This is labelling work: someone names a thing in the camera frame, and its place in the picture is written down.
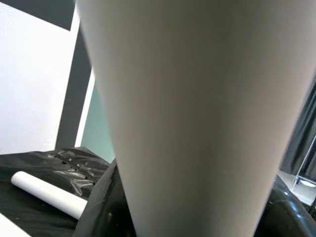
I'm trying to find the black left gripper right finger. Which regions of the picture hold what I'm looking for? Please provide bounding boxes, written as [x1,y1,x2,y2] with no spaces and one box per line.
[256,182,316,237]

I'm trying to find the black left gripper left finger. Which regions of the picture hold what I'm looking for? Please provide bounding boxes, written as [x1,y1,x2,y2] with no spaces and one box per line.
[81,195,138,237]

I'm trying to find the black plastic cover sheet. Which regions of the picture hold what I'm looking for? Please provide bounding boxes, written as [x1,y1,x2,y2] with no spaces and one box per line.
[0,147,316,237]

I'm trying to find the white plastic table leg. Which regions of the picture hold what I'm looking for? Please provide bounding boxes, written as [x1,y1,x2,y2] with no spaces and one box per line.
[75,0,316,237]
[10,171,88,220]

